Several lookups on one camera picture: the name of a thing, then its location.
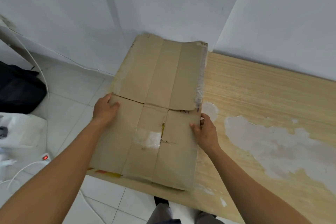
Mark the person's right forearm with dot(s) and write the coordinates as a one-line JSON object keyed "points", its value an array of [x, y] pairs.
{"points": [[249, 189]]}

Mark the person's left hand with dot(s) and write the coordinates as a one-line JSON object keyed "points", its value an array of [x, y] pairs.
{"points": [[105, 112]]}

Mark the light wooden table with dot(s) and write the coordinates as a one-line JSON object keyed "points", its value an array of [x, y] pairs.
{"points": [[262, 87]]}

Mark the black bag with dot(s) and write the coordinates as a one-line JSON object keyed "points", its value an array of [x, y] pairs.
{"points": [[18, 87]]}

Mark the person's right hand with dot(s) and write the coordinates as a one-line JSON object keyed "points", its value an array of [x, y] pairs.
{"points": [[207, 134]]}

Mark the person's left forearm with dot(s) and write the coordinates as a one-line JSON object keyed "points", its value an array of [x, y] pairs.
{"points": [[52, 174]]}

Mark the white power strip red switch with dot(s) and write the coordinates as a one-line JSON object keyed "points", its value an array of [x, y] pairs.
{"points": [[46, 157]]}

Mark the white plastic bag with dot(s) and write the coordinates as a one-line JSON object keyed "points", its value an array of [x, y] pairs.
{"points": [[23, 129]]}

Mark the brown cardboard box yellow sides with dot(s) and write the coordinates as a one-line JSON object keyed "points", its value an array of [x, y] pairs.
{"points": [[157, 74]]}

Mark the person's grey trousers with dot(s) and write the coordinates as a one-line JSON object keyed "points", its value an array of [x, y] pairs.
{"points": [[160, 214]]}

